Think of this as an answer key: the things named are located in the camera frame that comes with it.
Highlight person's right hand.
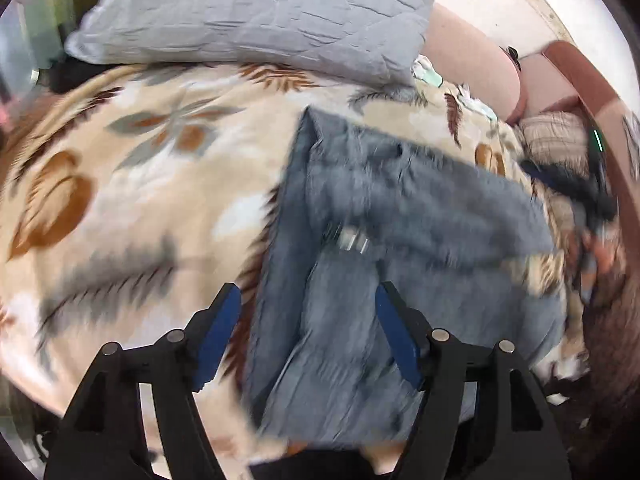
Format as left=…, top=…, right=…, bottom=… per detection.
left=580, top=232, right=621, bottom=288

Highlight pale green cloth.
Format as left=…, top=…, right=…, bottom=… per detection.
left=411, top=56, right=447, bottom=87

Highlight person's right forearm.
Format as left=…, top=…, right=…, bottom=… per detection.
left=575, top=270, right=640, bottom=461

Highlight leaf print blanket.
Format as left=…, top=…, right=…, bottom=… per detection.
left=0, top=60, right=591, bottom=466

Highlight grey quilted pillow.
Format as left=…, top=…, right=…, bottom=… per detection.
left=65, top=0, right=447, bottom=87

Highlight blue denim pants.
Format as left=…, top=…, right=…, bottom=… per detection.
left=242, top=107, right=568, bottom=448

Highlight beige plaid cloth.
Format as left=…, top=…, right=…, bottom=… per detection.
left=520, top=112, right=593, bottom=166

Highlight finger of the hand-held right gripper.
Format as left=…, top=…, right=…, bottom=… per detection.
left=520, top=159, right=596, bottom=208

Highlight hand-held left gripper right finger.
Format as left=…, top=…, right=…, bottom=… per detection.
left=375, top=281, right=571, bottom=480

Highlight pink padded headboard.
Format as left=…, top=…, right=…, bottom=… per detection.
left=422, top=2, right=583, bottom=126

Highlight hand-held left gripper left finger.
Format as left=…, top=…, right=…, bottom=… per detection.
left=44, top=283, right=242, bottom=480

